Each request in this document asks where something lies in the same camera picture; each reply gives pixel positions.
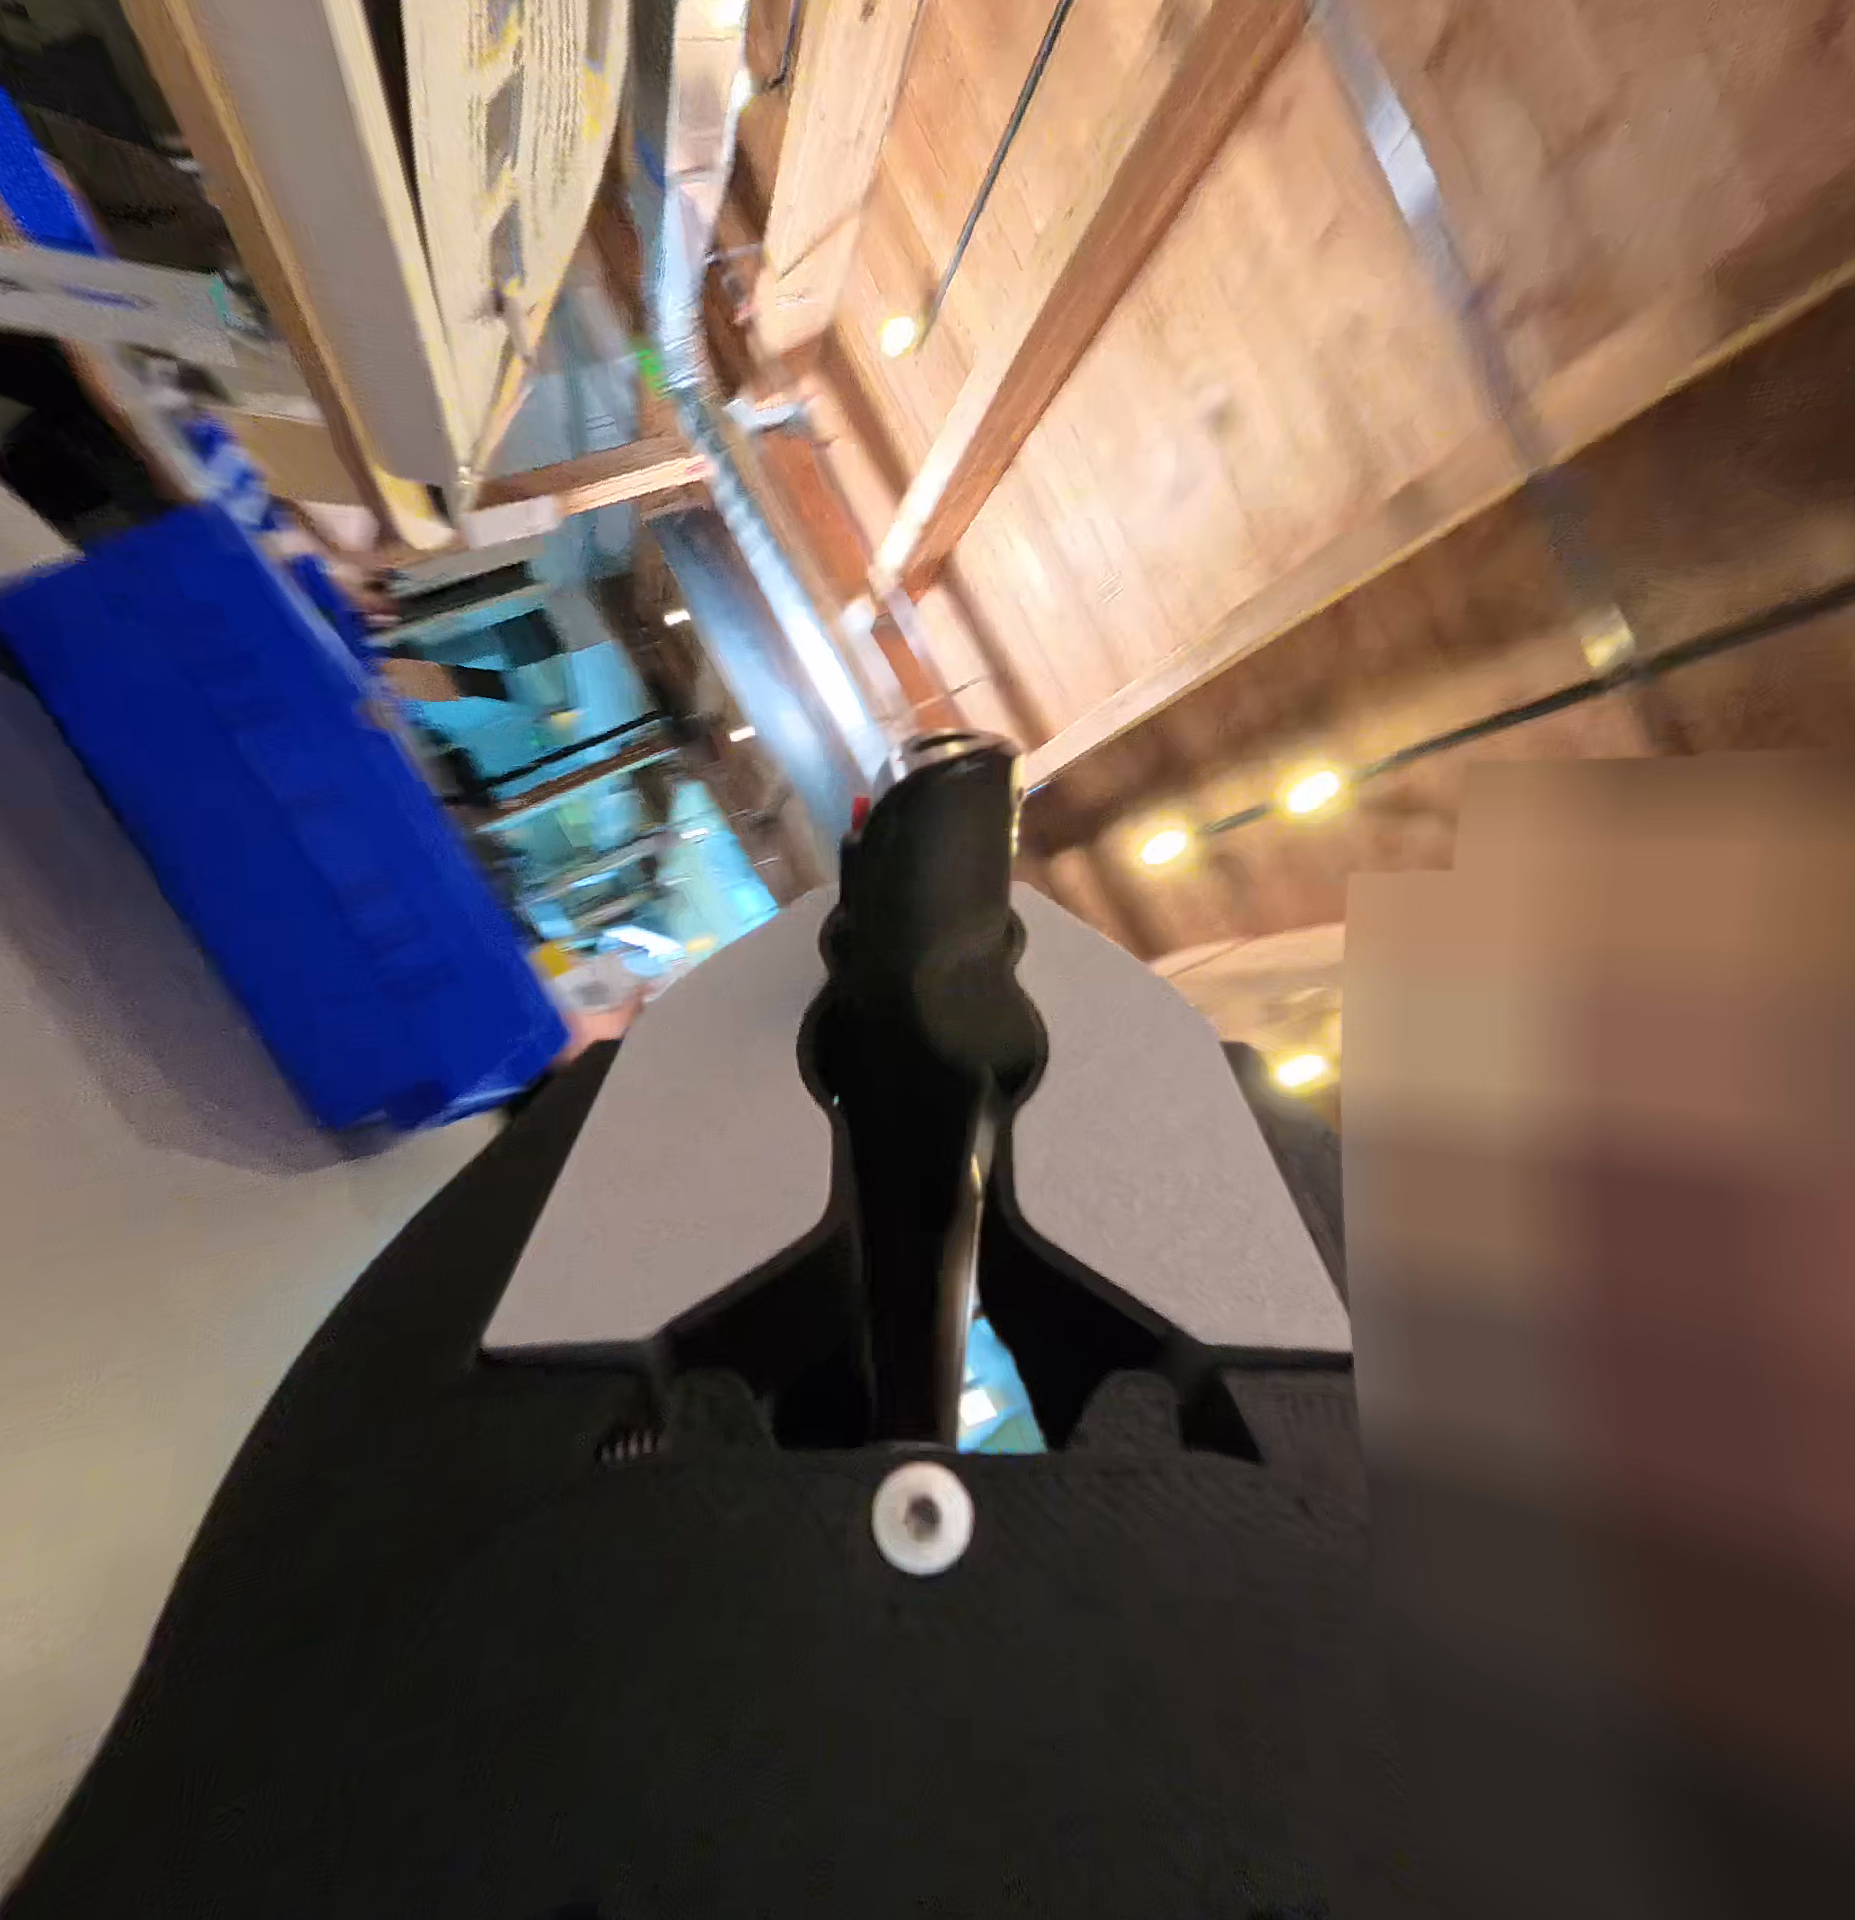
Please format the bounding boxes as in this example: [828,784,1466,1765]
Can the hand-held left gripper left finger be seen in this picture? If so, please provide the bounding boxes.
[480,887,873,1450]

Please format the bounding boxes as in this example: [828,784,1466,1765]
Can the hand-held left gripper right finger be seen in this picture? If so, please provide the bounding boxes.
[987,882,1351,1450]

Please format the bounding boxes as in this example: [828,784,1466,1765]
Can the black remote control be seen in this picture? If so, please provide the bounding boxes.
[838,730,1029,1450]

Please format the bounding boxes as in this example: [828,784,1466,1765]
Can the blue plastic bin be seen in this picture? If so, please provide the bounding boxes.
[0,499,573,1139]

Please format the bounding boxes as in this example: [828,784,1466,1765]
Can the wooden board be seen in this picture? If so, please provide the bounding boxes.
[117,0,464,552]

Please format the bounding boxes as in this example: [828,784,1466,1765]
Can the white metal document stand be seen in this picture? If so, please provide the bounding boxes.
[0,0,475,487]

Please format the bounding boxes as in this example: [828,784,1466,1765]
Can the printed instruction sheet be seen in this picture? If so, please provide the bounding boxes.
[400,0,632,385]

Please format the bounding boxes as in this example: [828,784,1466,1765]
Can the small blue storage bin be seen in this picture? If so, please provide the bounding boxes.
[0,81,107,257]

